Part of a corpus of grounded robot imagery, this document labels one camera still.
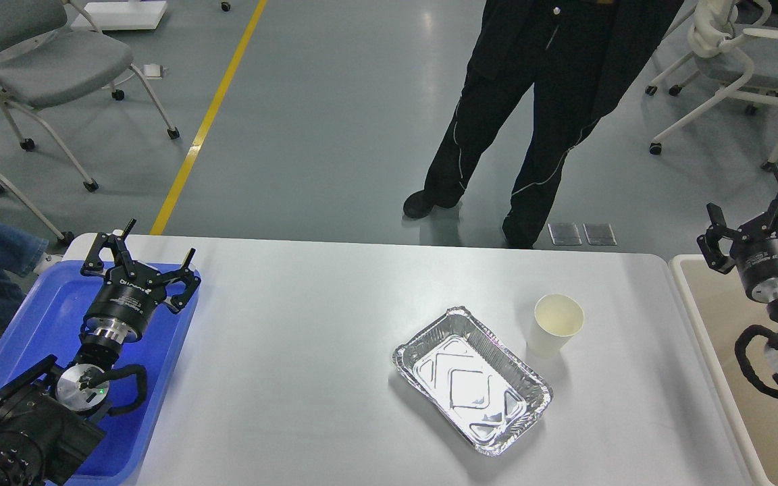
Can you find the metal floor plate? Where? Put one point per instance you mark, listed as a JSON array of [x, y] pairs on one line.
[[600, 234], [564, 234]]

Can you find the white power adapter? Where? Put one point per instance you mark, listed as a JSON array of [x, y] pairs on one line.
[[153, 71]]

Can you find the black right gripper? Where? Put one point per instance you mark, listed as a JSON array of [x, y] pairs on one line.
[[754, 250]]

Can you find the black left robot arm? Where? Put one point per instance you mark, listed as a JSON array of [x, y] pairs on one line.
[[85, 364]]

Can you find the right metal floor plate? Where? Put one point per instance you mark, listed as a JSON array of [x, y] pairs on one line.
[[600, 234]]

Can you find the blue plastic tray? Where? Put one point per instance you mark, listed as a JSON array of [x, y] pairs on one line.
[[47, 324]]

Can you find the white office chair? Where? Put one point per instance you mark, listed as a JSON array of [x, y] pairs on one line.
[[742, 58]]

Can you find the left metal floor plate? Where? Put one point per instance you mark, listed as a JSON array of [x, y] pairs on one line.
[[564, 234]]

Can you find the aluminium foil tray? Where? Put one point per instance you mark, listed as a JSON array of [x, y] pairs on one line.
[[489, 395]]

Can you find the white floor base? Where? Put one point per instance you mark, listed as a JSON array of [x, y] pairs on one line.
[[126, 15]]

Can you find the grey chair with castors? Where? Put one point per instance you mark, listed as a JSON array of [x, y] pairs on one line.
[[43, 65]]

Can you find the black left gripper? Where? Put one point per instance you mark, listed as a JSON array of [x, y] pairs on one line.
[[132, 291]]

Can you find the white paper cup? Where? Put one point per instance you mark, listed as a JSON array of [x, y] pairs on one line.
[[556, 319]]

